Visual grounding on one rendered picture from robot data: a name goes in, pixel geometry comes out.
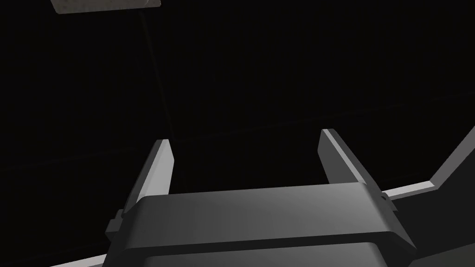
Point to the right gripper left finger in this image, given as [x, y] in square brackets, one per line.
[157, 174]

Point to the pale grey slab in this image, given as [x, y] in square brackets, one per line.
[104, 5]

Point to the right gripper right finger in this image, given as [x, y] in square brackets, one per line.
[339, 163]

